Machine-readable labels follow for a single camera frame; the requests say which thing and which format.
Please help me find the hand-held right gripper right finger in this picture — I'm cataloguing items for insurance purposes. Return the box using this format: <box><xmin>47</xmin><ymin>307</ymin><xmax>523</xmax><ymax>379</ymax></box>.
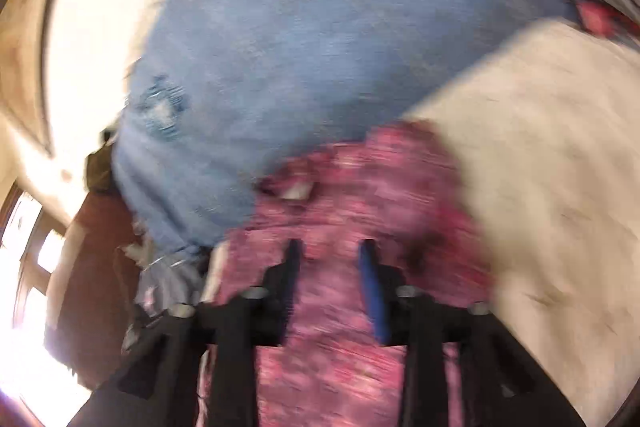
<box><xmin>357</xmin><ymin>238</ymin><xmax>588</xmax><ymax>427</ymax></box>

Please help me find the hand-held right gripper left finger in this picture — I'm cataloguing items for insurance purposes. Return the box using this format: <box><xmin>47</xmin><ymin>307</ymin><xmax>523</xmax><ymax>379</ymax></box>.
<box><xmin>67</xmin><ymin>238</ymin><xmax>304</xmax><ymax>427</ymax></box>

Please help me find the pink floral garment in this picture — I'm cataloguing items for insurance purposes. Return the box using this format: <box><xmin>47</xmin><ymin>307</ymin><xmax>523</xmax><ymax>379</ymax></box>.
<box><xmin>197</xmin><ymin>119</ymin><xmax>501</xmax><ymax>427</ymax></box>

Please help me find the grey striped cloth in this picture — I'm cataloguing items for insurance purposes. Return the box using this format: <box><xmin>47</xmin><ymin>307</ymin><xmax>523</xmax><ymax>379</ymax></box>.
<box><xmin>120</xmin><ymin>242</ymin><xmax>208</xmax><ymax>350</ymax></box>

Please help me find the dark cloth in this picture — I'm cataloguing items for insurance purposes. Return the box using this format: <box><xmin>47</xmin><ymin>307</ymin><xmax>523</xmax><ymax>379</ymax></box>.
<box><xmin>84</xmin><ymin>129</ymin><xmax>118</xmax><ymax>194</ymax></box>

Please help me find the cream embroidered blanket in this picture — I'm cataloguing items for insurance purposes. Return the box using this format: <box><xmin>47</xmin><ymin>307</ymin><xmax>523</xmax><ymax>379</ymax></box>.
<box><xmin>400</xmin><ymin>19</ymin><xmax>640</xmax><ymax>427</ymax></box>

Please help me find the blue striped blanket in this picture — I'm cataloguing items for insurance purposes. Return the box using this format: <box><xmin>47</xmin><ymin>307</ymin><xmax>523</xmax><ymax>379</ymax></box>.
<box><xmin>112</xmin><ymin>0</ymin><xmax>591</xmax><ymax>258</ymax></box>

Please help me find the window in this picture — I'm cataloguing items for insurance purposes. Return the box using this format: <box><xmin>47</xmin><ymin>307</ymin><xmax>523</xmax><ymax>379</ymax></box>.
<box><xmin>0</xmin><ymin>184</ymin><xmax>78</xmax><ymax>408</ymax></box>

